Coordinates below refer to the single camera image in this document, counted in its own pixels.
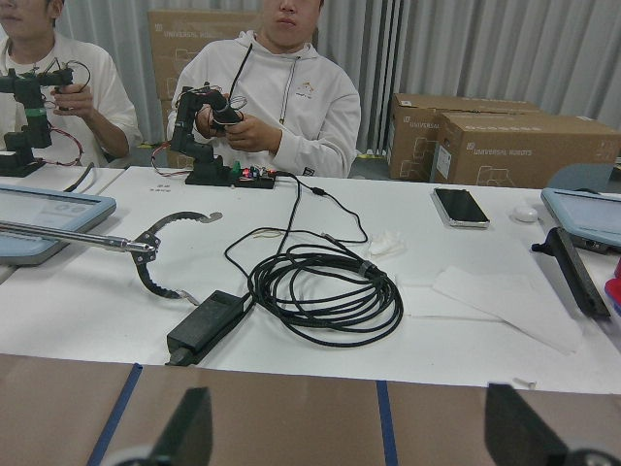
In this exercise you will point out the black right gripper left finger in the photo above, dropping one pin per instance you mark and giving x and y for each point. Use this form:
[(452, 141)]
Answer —
[(185, 440)]

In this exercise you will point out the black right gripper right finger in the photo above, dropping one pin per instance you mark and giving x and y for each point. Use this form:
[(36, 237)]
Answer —
[(514, 434)]

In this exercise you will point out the second small black robot arm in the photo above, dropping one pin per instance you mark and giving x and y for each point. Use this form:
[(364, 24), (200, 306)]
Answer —
[(17, 160)]

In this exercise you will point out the black power adapter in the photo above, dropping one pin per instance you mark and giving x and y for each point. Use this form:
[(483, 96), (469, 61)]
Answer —
[(192, 339)]

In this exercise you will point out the black bar tool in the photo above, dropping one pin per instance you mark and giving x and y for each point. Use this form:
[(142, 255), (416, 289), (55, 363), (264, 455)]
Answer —
[(558, 243)]

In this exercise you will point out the white earbuds case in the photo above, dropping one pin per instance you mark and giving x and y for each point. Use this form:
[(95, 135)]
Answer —
[(525, 214)]

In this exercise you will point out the crumpled white tissue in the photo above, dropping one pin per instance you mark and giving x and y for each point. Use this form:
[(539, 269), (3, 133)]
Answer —
[(386, 243)]

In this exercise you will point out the black smartphone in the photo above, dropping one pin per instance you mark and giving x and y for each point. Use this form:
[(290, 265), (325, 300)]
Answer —
[(458, 208)]

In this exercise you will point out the cardboard box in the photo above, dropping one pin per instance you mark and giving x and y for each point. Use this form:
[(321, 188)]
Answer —
[(415, 123), (528, 151)]

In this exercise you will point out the blue teach pendant tablet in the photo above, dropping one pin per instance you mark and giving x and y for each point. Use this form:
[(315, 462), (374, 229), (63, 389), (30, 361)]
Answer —
[(35, 206)]

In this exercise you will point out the person in white t-shirt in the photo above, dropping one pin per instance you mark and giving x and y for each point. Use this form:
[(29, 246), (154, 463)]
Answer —
[(93, 117)]

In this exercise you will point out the man in white hoodie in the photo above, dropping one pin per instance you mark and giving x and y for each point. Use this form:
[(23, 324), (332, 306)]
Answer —
[(302, 112)]

